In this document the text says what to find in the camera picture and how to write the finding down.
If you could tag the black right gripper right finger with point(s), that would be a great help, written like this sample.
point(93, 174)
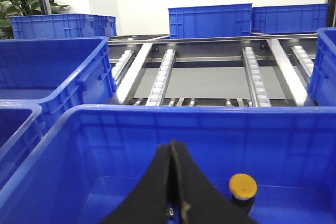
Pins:
point(198, 199)

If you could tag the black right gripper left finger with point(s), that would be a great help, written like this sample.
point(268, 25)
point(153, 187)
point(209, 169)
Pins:
point(147, 202)

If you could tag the blue plastic crate right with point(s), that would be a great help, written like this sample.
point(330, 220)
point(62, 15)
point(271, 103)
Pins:
point(94, 155)

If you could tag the blue plastic crate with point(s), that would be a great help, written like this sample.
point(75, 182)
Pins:
point(94, 155)
point(22, 127)

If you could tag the white roller track centre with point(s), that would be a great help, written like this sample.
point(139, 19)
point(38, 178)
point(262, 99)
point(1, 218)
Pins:
point(161, 81)

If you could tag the white roller track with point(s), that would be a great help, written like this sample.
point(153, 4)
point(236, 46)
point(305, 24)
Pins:
point(161, 81)
point(257, 90)
point(304, 60)
point(119, 69)

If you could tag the white roller track left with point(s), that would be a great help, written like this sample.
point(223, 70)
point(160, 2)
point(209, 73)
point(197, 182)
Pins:
point(119, 69)

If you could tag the blue plastic crate left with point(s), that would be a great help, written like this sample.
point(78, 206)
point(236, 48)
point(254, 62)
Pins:
point(22, 127)

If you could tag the blue crate rear left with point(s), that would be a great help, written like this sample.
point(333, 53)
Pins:
point(57, 74)

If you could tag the blue crate far right edge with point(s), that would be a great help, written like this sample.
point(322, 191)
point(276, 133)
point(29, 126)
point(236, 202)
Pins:
point(321, 86)

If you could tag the white roller track far right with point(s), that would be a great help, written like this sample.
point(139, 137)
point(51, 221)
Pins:
point(304, 60)

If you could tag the blue crate far centre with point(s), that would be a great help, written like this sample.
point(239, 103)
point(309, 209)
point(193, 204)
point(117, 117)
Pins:
point(210, 21)

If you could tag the blue crate far left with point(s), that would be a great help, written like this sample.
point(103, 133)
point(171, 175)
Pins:
point(62, 26)

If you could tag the blue crate far right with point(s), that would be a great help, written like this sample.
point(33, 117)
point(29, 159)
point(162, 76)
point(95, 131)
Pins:
point(289, 19)

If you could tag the green potted plant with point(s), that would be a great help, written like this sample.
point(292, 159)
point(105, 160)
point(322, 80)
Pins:
point(11, 8)

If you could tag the steel rear rail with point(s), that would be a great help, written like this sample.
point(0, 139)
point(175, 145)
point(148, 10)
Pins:
point(216, 39)

